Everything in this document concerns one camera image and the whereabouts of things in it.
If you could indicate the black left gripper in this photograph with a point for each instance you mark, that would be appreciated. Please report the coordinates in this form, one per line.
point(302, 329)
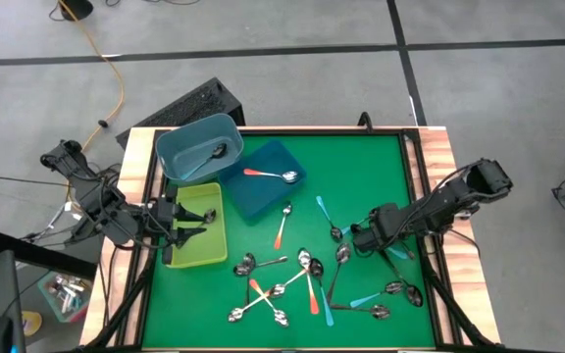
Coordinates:
point(171, 225)

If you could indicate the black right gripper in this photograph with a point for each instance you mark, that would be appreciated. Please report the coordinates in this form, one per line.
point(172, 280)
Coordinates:
point(383, 223)

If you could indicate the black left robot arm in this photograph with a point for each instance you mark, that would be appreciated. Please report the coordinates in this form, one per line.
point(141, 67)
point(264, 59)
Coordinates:
point(101, 201)

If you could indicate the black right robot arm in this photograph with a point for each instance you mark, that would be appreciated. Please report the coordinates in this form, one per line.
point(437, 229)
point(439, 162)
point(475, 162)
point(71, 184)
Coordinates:
point(459, 196)

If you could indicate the yellow-green plastic tray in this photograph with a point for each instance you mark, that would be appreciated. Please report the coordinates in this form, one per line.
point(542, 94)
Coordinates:
point(209, 245)

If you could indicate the grey-blue plastic bin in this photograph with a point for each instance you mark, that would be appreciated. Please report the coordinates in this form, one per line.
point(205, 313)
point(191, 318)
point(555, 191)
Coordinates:
point(189, 147)

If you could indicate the dark blue plastic tray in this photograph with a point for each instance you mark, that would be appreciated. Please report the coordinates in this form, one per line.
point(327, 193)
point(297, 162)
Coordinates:
point(263, 196)

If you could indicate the pile of loose spoons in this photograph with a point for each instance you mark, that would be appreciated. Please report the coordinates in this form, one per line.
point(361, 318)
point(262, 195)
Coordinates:
point(204, 304)

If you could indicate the black perforated computer case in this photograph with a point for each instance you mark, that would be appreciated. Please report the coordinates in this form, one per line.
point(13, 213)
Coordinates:
point(189, 105)

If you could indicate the teal box of markers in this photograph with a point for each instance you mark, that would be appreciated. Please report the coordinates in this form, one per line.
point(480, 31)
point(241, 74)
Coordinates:
point(64, 296)

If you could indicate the yellow tape roll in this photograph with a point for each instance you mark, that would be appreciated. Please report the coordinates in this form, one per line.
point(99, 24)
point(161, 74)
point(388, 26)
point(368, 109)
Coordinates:
point(31, 323)

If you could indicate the black round stand base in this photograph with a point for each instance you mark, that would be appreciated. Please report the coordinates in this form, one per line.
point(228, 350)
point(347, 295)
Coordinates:
point(76, 7)

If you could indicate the black curved camera mount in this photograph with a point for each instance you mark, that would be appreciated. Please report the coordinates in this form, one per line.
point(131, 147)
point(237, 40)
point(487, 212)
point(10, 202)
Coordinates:
point(367, 120)

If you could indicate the black aluminium table frame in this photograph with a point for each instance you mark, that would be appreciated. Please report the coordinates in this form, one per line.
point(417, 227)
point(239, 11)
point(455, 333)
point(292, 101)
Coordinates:
point(282, 131)

